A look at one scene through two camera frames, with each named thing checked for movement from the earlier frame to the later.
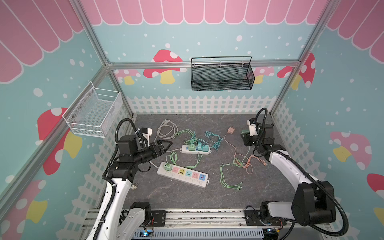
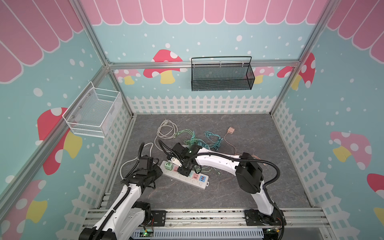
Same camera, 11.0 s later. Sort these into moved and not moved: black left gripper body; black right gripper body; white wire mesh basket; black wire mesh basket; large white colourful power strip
Moved: black right gripper body; black left gripper body
Not moved: black wire mesh basket; white wire mesh basket; large white colourful power strip
